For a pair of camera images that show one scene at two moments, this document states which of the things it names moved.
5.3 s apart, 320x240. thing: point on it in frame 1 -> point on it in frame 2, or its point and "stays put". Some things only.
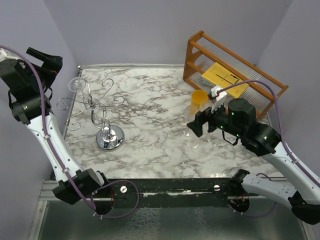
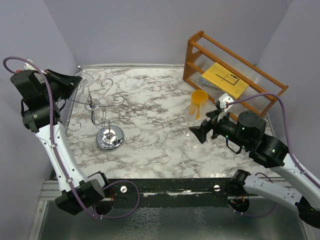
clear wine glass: (192, 144) stays put
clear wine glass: (205, 104) stays put
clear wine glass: (190, 114) stays put
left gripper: (52, 63) -> (72, 81)
